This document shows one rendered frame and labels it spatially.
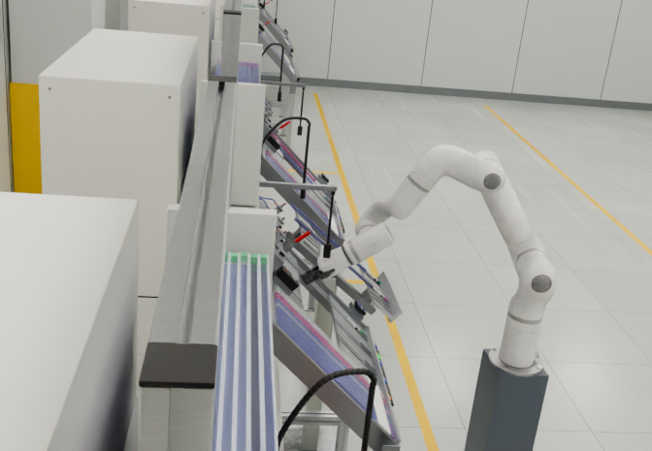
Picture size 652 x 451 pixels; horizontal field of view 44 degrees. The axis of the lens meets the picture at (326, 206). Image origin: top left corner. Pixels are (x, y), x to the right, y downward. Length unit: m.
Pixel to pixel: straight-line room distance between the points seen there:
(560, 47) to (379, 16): 2.36
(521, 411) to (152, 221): 1.54
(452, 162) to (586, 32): 8.41
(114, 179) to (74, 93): 0.22
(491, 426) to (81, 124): 1.77
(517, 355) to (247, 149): 1.30
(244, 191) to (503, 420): 1.36
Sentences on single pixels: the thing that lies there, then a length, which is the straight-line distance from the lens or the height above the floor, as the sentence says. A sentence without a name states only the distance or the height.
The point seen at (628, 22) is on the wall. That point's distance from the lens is 11.11.
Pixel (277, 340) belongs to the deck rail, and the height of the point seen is 1.05.
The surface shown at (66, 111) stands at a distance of 1.96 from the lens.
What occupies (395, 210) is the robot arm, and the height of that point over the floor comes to 1.23.
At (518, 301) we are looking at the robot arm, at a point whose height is 0.96.
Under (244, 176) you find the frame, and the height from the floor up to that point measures 1.47.
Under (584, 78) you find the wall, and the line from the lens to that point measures 11.03.
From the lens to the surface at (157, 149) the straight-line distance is 1.95.
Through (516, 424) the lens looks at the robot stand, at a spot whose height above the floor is 0.50.
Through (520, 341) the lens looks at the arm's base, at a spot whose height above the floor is 0.81.
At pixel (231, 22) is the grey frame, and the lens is 1.85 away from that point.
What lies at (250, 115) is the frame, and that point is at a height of 1.63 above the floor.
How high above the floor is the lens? 2.14
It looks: 21 degrees down
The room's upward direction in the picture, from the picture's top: 6 degrees clockwise
